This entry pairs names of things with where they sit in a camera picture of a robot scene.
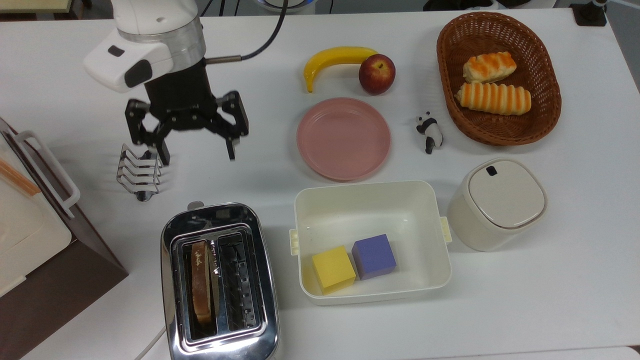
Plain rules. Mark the white plastic bin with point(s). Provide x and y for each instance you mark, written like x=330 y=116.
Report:
x=370 y=210

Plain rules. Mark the white round base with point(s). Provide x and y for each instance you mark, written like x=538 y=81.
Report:
x=285 y=5

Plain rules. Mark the beige board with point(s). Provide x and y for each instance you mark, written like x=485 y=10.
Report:
x=35 y=5

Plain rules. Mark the cream plastic box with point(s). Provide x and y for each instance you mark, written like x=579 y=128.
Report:
x=25 y=230

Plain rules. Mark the brown wicker basket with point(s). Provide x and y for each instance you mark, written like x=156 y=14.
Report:
x=545 y=100

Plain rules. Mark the yellow banana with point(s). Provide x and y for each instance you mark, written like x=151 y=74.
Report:
x=330 y=56

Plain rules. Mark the white lidded canister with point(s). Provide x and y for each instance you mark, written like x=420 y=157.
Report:
x=500 y=200

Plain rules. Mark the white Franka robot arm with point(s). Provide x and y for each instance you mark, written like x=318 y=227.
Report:
x=150 y=30

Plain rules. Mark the red apple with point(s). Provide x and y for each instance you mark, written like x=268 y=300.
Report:
x=377 y=75

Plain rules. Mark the yellow cube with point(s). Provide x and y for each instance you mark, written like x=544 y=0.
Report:
x=334 y=270

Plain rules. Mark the brown cabinet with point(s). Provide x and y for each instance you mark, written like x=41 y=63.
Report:
x=75 y=280

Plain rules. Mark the panda figurine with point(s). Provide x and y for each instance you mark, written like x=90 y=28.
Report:
x=430 y=131

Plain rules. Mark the brown bread slice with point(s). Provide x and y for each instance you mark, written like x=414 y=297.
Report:
x=201 y=285

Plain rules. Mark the chrome two-slot toaster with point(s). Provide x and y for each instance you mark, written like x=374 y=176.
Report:
x=267 y=280

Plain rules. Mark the black camera stand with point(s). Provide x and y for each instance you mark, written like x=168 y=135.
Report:
x=590 y=14

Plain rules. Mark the purple cube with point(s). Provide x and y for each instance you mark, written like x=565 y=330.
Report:
x=374 y=256

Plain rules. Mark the long striped bread roll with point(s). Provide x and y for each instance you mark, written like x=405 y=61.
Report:
x=492 y=98

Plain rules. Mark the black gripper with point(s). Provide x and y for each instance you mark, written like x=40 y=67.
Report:
x=182 y=102

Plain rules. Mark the pink plate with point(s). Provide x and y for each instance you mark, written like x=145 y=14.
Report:
x=342 y=137

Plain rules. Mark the orange glazed pastry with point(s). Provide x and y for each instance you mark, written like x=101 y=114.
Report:
x=490 y=67

